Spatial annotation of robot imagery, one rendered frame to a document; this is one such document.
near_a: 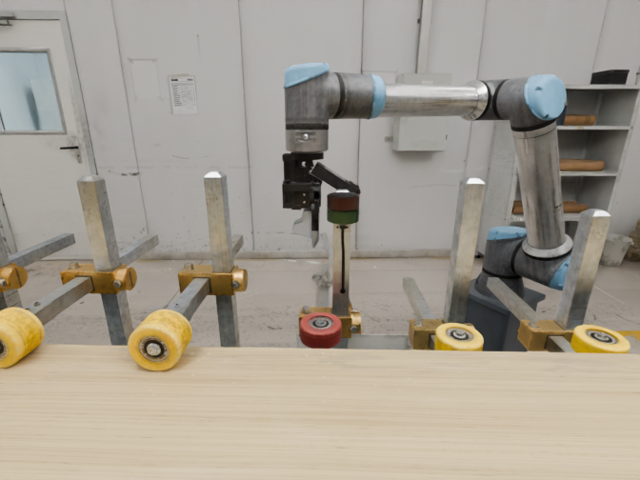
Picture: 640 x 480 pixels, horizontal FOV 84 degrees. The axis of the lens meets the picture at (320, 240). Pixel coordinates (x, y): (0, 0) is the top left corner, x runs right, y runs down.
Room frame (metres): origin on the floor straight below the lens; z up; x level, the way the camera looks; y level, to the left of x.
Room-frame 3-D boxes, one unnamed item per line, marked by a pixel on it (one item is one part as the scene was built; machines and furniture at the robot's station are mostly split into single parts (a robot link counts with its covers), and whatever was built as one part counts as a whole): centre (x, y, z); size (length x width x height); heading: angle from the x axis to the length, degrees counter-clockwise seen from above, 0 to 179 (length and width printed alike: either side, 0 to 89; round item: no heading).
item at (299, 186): (0.77, 0.04, 1.15); 0.09 x 0.08 x 0.12; 88
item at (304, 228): (0.75, 0.03, 1.04); 0.06 x 0.03 x 0.09; 88
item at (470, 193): (0.68, -0.29, 0.93); 0.03 x 0.03 x 0.48; 88
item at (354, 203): (0.64, -0.04, 1.13); 0.06 x 0.06 x 0.02
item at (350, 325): (0.69, -0.02, 0.85); 0.13 x 0.06 x 0.05; 88
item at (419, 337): (0.68, -0.27, 0.82); 0.13 x 0.06 x 0.05; 88
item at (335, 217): (0.64, -0.04, 1.11); 0.06 x 0.06 x 0.02
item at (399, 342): (0.71, -0.07, 0.75); 0.26 x 0.01 x 0.10; 88
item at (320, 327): (0.59, 0.00, 0.85); 0.08 x 0.08 x 0.11
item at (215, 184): (0.70, 0.21, 0.94); 0.03 x 0.03 x 0.48; 88
